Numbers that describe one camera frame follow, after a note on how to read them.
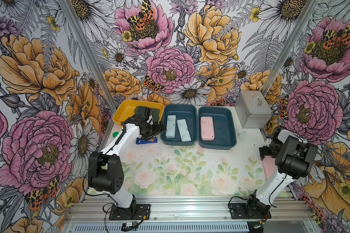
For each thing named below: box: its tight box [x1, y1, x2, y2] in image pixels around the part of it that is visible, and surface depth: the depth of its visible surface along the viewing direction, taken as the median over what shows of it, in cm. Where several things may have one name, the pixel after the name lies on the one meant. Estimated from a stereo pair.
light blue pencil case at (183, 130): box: [176, 118, 192, 142], surface depth 107 cm
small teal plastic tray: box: [163, 104, 198, 128], surface depth 117 cm
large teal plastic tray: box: [197, 106, 237, 150], surface depth 108 cm
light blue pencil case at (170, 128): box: [165, 114, 176, 139], surface depth 110 cm
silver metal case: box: [234, 90, 273, 129], surface depth 107 cm
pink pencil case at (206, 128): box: [200, 116, 215, 141], surface depth 108 cm
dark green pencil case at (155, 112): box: [150, 107, 160, 118], surface depth 122 cm
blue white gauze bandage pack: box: [136, 137, 158, 145], surface depth 101 cm
